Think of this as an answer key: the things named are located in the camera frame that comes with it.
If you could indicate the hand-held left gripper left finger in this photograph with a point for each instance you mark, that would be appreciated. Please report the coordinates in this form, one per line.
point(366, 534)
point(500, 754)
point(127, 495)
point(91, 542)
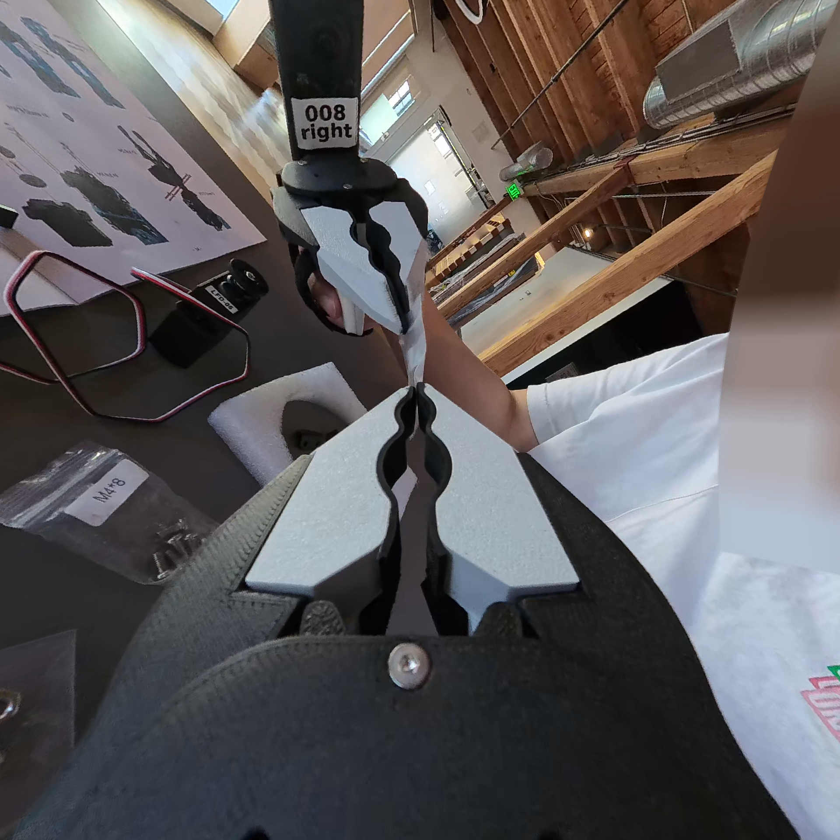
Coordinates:
point(328, 525)

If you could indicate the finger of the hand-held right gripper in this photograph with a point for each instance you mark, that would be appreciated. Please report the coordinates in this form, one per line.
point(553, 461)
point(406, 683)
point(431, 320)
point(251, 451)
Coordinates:
point(403, 243)
point(341, 256)

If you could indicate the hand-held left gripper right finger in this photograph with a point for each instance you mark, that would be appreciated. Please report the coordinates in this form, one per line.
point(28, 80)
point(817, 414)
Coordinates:
point(499, 525)

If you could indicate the packet of brass screws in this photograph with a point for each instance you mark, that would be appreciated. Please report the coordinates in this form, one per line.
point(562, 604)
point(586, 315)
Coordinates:
point(415, 354)

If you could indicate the person's right forearm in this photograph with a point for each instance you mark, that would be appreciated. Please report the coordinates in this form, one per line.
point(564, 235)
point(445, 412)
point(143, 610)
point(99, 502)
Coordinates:
point(472, 380)

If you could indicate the person's right hand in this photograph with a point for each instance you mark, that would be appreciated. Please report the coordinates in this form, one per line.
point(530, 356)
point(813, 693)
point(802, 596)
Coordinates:
point(326, 298)

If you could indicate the green exit sign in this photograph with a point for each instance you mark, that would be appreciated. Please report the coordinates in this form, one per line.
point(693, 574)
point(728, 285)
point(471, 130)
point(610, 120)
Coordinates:
point(513, 191)

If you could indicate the scattered clear screw bags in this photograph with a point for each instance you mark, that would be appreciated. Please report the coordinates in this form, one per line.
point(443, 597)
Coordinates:
point(118, 512)

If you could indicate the open instruction manual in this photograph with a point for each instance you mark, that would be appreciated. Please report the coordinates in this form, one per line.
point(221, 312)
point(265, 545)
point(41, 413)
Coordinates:
point(98, 131)

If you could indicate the flat clear bag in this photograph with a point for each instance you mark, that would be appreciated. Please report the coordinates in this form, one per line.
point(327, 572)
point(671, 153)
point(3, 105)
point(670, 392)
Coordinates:
point(39, 689)

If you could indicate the white foam frame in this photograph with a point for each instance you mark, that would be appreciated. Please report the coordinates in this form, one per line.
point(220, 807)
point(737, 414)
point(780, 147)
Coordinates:
point(249, 420)

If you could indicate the metal ventilation duct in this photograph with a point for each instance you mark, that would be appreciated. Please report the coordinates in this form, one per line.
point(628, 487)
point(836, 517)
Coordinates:
point(754, 52)

